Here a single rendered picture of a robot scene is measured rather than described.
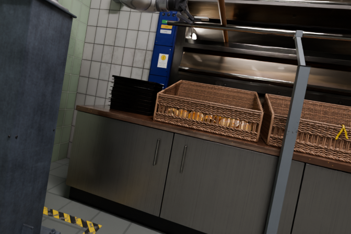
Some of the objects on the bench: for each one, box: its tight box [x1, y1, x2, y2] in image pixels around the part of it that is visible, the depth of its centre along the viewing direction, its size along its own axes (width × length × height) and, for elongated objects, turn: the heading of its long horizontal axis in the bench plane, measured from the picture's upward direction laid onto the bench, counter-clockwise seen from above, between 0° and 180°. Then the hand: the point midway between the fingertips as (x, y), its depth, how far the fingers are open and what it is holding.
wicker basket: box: [153, 80, 264, 143], centre depth 130 cm, size 49×56×28 cm
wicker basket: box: [260, 93, 351, 163], centre depth 114 cm, size 49×56×28 cm
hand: (209, 4), depth 102 cm, fingers open, 13 cm apart
